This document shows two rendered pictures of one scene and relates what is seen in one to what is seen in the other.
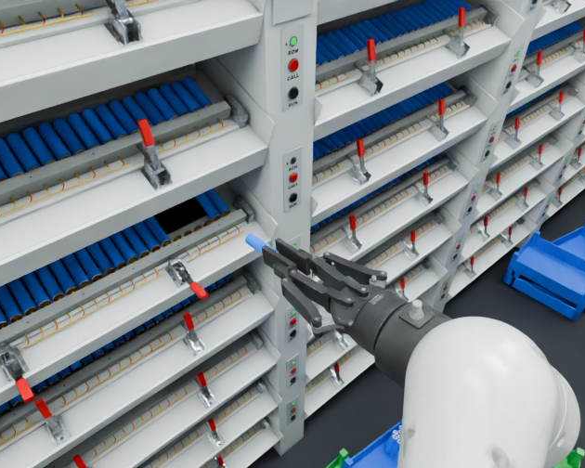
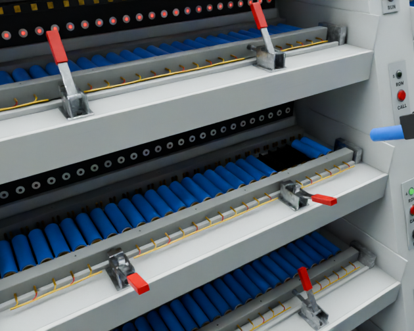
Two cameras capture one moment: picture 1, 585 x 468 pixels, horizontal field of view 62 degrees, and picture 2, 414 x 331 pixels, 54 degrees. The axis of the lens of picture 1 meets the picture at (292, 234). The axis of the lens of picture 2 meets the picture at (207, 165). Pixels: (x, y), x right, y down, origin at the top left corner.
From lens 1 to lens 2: 42 cm
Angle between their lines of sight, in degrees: 32
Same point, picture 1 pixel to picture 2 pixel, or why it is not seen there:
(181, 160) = (290, 60)
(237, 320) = (358, 294)
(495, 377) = not seen: outside the picture
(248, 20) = not seen: outside the picture
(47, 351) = (160, 264)
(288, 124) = (389, 31)
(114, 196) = (231, 76)
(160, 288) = (275, 213)
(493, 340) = not seen: outside the picture
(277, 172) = (384, 85)
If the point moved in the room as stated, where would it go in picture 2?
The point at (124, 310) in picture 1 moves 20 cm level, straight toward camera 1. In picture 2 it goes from (240, 230) to (324, 300)
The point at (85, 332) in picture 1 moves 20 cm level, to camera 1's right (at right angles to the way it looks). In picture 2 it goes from (200, 249) to (365, 230)
